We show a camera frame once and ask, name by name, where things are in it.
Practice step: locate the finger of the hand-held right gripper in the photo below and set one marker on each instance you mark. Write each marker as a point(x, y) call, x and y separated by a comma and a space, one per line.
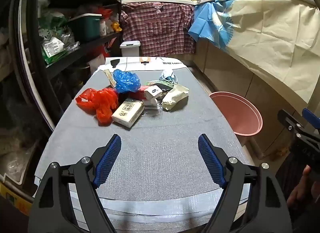
point(308, 114)
point(287, 120)

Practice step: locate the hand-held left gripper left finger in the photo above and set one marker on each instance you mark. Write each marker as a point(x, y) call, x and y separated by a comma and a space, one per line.
point(107, 160)

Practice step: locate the grey table mat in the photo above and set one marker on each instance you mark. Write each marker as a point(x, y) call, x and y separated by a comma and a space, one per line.
point(160, 147)

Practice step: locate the beige paper strip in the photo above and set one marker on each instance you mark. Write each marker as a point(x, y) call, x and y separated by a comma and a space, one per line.
point(109, 76)

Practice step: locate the cream and blue printed cloth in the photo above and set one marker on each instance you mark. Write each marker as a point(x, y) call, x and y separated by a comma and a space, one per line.
point(262, 35)

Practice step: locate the red bag on shelf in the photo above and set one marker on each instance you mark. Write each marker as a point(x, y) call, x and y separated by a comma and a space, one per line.
point(105, 12)

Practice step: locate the red plastic bag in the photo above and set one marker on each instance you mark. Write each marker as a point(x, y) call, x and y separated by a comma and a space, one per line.
point(100, 102)

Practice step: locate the green storage box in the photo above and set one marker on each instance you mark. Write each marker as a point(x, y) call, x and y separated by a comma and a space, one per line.
point(86, 29)

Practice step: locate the pink plastic bucket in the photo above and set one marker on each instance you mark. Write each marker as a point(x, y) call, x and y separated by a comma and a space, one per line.
point(232, 112)

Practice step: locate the red box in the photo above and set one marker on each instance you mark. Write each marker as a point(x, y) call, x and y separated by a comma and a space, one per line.
point(138, 92)

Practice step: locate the black metal shelf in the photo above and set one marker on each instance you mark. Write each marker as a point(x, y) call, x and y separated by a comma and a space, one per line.
point(82, 50)

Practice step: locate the person's right hand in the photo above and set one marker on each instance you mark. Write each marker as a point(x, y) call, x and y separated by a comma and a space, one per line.
point(300, 188)

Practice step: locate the white jar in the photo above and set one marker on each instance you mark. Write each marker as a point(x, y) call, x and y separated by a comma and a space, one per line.
point(103, 29)

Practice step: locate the small white box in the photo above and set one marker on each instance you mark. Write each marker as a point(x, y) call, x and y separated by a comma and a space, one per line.
point(152, 92)

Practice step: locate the blue face mask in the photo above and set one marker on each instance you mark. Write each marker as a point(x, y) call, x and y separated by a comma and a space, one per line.
point(167, 74)

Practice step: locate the green panda pouch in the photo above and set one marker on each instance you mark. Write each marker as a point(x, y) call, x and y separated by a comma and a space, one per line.
point(156, 82)

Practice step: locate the black packet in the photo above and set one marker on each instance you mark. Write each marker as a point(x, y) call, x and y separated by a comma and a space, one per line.
point(165, 87)

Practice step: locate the yellow toy figure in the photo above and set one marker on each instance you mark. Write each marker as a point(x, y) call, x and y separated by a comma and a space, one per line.
point(116, 27)

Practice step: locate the cream paper bag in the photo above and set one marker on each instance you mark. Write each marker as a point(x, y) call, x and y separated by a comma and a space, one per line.
point(173, 97)

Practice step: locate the white lidded bin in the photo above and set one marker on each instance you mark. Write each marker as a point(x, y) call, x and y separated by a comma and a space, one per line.
point(130, 50)

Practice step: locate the blue plastic bag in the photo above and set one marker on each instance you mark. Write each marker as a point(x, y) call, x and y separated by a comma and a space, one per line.
point(126, 80)

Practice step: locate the red printed bag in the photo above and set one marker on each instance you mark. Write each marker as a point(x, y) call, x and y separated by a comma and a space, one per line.
point(107, 51)

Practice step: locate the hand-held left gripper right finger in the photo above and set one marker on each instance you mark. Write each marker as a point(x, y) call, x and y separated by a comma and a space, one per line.
point(211, 162)

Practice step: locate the green and white packet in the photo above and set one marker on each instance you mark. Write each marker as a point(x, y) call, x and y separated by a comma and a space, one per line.
point(51, 49)

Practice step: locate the white printed tablecloth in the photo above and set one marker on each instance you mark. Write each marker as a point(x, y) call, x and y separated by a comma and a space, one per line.
point(130, 62)

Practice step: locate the beige kitchen cabinets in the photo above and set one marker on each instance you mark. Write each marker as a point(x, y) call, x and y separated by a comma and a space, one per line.
point(225, 72)

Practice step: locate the plaid shirt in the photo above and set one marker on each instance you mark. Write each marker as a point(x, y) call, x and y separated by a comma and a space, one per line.
point(157, 30)

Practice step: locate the clear plastic wrapper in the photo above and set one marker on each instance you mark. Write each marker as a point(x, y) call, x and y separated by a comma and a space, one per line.
point(152, 111)

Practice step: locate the beige tissue pack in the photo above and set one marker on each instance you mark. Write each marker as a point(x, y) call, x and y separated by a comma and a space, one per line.
point(127, 111)

